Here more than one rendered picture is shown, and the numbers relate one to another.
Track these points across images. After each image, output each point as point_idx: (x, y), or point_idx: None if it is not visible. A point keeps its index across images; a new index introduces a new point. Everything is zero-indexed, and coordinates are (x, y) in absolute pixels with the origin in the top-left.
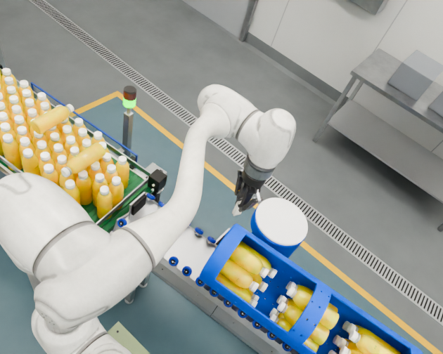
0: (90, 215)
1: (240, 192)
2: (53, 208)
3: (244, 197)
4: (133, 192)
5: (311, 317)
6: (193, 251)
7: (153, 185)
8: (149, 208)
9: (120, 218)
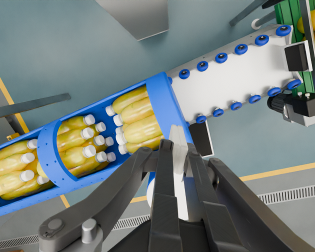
0: None
1: (204, 179)
2: None
3: (165, 178)
4: None
5: (44, 148)
6: (201, 95)
7: (307, 94)
8: (279, 77)
9: (291, 32)
